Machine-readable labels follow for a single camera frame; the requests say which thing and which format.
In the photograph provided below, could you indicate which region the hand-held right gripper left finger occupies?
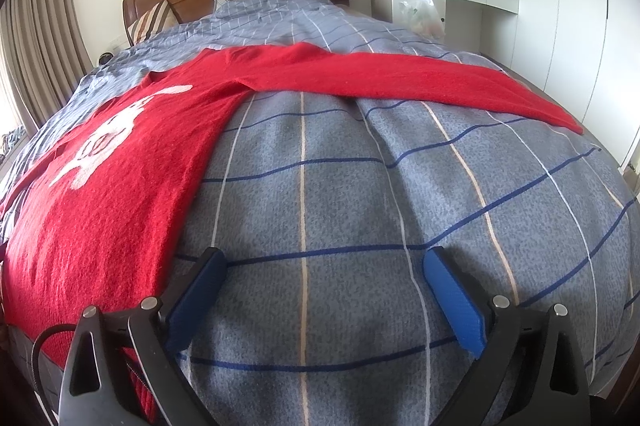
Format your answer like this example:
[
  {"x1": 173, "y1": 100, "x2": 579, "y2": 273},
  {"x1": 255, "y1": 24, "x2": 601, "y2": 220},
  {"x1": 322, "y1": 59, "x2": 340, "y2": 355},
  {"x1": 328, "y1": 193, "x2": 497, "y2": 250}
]
[{"x1": 57, "y1": 247, "x2": 227, "y2": 426}]

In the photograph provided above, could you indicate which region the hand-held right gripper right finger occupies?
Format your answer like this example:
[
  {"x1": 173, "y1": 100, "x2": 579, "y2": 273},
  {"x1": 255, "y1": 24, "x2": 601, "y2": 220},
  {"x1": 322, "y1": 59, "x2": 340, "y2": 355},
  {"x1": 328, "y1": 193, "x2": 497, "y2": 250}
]
[{"x1": 420, "y1": 246, "x2": 592, "y2": 426}]

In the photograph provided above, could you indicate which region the red towel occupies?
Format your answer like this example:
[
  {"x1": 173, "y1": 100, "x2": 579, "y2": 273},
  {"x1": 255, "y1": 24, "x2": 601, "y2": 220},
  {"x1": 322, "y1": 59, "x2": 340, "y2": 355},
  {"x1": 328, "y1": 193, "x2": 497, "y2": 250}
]
[{"x1": 0, "y1": 42, "x2": 585, "y2": 424}]

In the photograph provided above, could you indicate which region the pile of clothes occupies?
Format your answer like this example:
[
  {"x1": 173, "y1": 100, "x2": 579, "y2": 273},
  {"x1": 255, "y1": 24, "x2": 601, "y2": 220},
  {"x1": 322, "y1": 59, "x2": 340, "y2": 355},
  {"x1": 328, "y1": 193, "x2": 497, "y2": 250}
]
[{"x1": 0, "y1": 126, "x2": 26, "y2": 157}]

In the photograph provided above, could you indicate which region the blue plaid duvet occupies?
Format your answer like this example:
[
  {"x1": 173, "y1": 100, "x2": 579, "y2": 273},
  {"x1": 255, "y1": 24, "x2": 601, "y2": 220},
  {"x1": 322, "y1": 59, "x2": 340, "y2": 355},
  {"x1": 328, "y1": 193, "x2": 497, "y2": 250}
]
[{"x1": 0, "y1": 0, "x2": 640, "y2": 426}]

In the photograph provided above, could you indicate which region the striped cushion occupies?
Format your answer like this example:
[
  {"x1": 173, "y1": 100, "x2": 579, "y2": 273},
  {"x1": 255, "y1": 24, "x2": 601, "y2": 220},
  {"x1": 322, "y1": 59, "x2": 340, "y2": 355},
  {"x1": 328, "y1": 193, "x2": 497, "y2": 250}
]
[{"x1": 127, "y1": 0, "x2": 181, "y2": 44}]

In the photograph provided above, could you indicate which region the translucent plastic bag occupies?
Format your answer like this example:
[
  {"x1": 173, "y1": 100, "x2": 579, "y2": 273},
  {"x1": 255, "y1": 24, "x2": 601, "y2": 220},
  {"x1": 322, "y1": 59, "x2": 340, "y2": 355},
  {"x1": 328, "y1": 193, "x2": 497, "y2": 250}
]
[{"x1": 397, "y1": 0, "x2": 446, "y2": 40}]

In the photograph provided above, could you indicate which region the white wardrobe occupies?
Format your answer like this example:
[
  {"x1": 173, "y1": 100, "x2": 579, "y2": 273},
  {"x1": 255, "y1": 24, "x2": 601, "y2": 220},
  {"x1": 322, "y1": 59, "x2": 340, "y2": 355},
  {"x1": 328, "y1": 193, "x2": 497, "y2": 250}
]
[{"x1": 477, "y1": 0, "x2": 640, "y2": 172}]

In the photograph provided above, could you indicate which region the beige curtain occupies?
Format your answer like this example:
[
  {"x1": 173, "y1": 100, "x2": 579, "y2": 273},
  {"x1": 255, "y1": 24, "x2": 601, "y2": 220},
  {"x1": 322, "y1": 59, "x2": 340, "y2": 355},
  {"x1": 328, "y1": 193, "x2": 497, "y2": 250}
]
[{"x1": 0, "y1": 0, "x2": 93, "y2": 132}]

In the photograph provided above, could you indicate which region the black cable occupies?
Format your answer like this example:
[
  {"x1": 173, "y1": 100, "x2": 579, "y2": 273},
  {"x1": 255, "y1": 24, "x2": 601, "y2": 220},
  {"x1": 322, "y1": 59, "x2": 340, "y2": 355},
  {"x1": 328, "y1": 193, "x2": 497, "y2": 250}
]
[{"x1": 31, "y1": 325, "x2": 77, "y2": 407}]

